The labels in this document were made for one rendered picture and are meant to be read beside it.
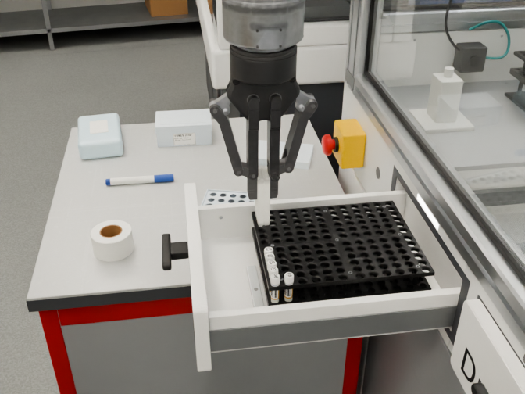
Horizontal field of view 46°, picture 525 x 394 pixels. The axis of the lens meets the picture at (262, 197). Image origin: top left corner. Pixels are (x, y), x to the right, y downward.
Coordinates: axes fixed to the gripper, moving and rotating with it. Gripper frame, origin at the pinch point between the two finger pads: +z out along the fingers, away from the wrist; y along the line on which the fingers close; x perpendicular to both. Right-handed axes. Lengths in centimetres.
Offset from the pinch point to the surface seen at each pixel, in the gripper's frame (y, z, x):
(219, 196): -3.7, 20.1, 32.8
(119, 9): -50, 84, 398
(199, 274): -8.7, 7.0, -5.8
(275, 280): 0.9, 8.7, -6.2
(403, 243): 20.1, 9.6, 0.4
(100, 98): -56, 99, 271
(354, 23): 24, -8, 46
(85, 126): -31, 19, 65
